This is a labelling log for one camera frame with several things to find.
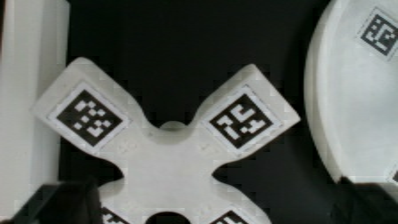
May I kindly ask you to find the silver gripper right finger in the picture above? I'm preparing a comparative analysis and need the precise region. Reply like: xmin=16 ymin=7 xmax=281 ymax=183
xmin=330 ymin=177 xmax=398 ymax=224

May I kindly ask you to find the white cross-shaped table base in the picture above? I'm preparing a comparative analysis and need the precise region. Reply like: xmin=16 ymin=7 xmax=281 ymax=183
xmin=32 ymin=57 xmax=300 ymax=224

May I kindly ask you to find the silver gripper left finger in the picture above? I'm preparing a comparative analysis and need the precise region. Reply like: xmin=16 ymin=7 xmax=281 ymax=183
xmin=7 ymin=179 xmax=101 ymax=224

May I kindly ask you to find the white round table top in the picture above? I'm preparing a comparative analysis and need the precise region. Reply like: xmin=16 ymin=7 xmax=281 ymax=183
xmin=304 ymin=0 xmax=398 ymax=186

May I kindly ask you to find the white left border block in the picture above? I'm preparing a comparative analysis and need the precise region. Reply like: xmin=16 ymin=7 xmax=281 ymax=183
xmin=0 ymin=0 xmax=69 ymax=219

